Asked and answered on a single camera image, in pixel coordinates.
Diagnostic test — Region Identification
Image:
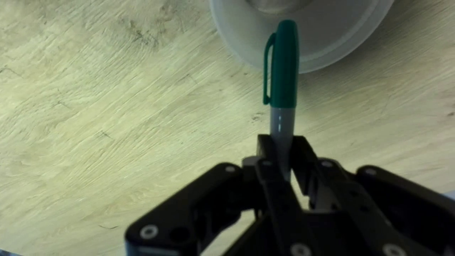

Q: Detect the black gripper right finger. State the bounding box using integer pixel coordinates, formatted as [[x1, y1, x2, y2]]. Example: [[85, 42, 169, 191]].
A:
[[289, 134, 455, 256]]

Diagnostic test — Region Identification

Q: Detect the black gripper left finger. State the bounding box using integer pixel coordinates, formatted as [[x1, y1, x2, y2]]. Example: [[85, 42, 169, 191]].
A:
[[124, 134, 310, 256]]

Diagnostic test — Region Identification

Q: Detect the green capped grey marker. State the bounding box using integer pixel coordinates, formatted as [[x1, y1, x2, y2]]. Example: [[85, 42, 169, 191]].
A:
[[262, 19, 302, 185]]

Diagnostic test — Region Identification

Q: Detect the translucent plastic cup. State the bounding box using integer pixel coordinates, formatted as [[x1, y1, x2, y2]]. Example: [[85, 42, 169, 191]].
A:
[[208, 0, 397, 76]]

